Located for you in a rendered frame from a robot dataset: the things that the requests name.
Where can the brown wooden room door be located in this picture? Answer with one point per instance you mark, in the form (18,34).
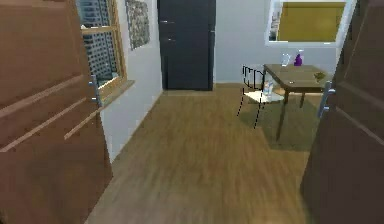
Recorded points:
(350,133)
(43,110)

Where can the brown wooden table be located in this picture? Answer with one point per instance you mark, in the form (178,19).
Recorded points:
(293,78)

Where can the green floor rug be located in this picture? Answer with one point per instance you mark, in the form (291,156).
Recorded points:
(293,126)

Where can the wooden framed window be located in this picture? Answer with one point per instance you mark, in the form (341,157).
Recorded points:
(101,46)

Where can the white framed window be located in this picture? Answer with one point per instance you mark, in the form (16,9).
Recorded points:
(310,21)

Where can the black fridge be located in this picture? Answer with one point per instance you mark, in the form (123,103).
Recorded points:
(186,43)

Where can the green plant in bowl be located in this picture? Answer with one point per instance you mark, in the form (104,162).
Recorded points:
(319,76)

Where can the small pale blue bottle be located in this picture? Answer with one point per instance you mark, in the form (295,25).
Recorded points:
(268,88)

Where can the grey patterned wall picture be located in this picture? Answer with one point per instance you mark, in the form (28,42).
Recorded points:
(137,22)

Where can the clear glass jug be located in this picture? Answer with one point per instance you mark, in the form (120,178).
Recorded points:
(285,59)

